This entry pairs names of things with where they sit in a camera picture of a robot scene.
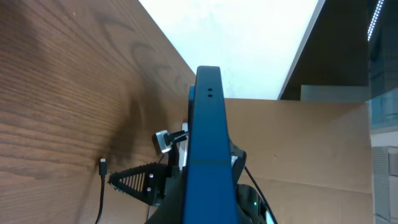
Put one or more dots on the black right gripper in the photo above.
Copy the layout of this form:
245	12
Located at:
238	160

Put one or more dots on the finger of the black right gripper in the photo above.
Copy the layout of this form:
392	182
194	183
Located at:
145	183

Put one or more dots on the blue Galaxy smartphone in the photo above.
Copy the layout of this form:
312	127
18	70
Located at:
209	188

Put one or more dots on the white power strip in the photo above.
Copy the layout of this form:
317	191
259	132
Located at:
183	147

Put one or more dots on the brown cardboard panel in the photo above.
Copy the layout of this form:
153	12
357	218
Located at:
311	160

